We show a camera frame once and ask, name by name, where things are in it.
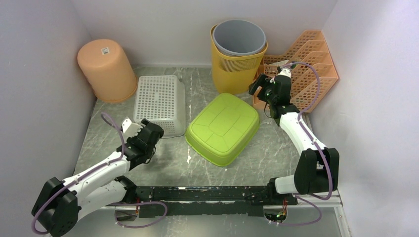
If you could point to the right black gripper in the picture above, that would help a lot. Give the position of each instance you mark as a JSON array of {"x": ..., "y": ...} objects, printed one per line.
[{"x": 262, "y": 81}]

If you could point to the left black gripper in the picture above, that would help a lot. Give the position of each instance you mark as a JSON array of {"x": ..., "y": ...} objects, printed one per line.
[{"x": 133, "y": 138}]

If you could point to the white perforated tray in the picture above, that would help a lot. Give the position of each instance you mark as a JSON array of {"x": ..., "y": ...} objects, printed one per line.
[{"x": 161, "y": 100}]

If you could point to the green plastic basin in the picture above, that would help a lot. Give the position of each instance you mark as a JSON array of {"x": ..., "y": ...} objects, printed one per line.
[{"x": 222, "y": 130}]

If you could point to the large orange plastic bucket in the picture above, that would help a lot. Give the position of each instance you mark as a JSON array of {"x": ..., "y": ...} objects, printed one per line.
[{"x": 108, "y": 70}]

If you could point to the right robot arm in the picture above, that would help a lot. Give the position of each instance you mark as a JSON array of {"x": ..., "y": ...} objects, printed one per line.
[{"x": 317, "y": 167}]

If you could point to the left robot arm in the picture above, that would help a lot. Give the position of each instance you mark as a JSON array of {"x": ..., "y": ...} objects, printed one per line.
[{"x": 95, "y": 176}]

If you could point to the yellow slatted waste basket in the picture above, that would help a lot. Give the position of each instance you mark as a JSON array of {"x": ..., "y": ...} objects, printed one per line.
[{"x": 233, "y": 74}]

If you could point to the grey plastic bucket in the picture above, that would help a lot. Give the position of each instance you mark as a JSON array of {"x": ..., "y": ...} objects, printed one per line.
[{"x": 238, "y": 38}]

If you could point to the orange plastic file organizer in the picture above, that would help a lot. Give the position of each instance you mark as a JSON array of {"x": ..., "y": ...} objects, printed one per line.
[{"x": 311, "y": 48}]

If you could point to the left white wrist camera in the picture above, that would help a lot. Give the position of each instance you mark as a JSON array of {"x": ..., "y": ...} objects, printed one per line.
[{"x": 130, "y": 128}]

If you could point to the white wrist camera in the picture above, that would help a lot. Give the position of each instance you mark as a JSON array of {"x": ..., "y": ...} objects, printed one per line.
[
  {"x": 130, "y": 128},
  {"x": 284, "y": 72}
]

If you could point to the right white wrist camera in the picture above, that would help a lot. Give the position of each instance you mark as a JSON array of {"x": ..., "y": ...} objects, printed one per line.
[{"x": 284, "y": 72}]

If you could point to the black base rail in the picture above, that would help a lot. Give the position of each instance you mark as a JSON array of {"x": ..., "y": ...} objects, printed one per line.
[{"x": 210, "y": 200}]

